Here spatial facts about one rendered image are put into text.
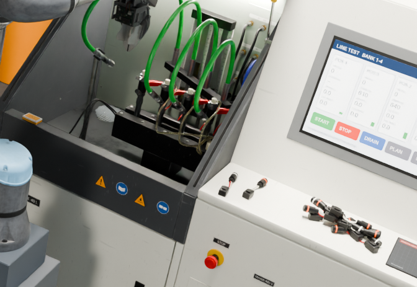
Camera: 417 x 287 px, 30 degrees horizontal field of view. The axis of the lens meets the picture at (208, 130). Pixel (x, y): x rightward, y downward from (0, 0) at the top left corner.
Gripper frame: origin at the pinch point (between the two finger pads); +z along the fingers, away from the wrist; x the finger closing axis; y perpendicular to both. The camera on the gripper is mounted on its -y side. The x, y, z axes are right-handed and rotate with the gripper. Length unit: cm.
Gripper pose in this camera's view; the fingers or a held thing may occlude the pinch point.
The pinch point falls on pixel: (130, 46)
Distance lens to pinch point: 223.2
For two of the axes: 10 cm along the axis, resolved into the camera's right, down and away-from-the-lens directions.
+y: -4.3, 3.1, -8.5
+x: 8.8, 3.7, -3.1
